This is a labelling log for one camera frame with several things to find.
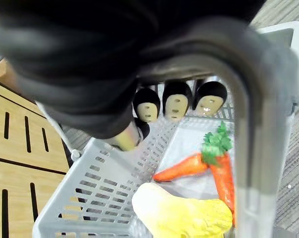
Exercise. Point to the right robot hand, black cloth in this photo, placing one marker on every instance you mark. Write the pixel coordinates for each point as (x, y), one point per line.
(72, 57)

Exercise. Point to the white plastic shopping basket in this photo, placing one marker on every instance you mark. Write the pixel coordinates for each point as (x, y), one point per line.
(102, 178)

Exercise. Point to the light wooden slotted cabinet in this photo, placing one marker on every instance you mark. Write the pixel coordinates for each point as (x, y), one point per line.
(18, 148)

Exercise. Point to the orange toy carrot, green top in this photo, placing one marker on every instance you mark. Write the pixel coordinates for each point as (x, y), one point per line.
(223, 181)
(181, 168)

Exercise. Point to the yellow toy napa cabbage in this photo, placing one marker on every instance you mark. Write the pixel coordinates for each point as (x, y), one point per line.
(179, 215)

